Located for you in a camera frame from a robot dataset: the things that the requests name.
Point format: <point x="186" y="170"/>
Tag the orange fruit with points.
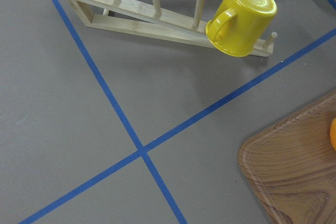
<point x="332" y="133"/>

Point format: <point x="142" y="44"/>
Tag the brown wood-grain tray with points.
<point x="290" y="166"/>

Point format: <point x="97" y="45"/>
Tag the blue tape line lengthwise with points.
<point x="121" y="115"/>

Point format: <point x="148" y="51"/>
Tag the blue tape line crosswise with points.
<point x="176" y="130"/>

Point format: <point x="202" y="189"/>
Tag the wooden dish drying rack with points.
<point x="153" y="21"/>

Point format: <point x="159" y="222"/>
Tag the yellow plastic mug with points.
<point x="238" y="24"/>

